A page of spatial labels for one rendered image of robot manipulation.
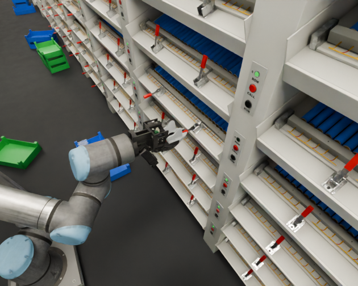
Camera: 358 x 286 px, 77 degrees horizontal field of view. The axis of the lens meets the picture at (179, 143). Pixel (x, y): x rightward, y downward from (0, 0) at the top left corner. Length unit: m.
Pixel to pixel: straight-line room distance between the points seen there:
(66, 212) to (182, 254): 0.81
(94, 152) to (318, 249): 0.62
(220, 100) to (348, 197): 0.37
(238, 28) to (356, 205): 0.42
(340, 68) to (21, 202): 0.76
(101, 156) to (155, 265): 0.84
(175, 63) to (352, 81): 0.54
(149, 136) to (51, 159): 1.30
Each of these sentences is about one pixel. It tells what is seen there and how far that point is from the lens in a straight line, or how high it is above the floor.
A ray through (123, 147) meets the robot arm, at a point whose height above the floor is 0.83.
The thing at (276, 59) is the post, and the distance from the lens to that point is 0.48.
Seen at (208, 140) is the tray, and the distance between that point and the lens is 0.81.
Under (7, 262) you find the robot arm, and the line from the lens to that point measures 1.20.
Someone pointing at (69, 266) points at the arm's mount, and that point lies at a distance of 1.37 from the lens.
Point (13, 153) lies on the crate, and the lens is 2.10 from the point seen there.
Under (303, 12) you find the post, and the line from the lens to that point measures 0.44.
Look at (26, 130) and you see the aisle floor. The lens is 2.25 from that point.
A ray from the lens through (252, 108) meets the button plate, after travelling 0.55.
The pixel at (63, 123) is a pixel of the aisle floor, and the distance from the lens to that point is 2.16.
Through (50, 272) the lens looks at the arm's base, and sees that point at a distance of 1.33.
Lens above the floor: 1.31
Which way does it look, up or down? 48 degrees down
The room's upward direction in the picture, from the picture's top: straight up
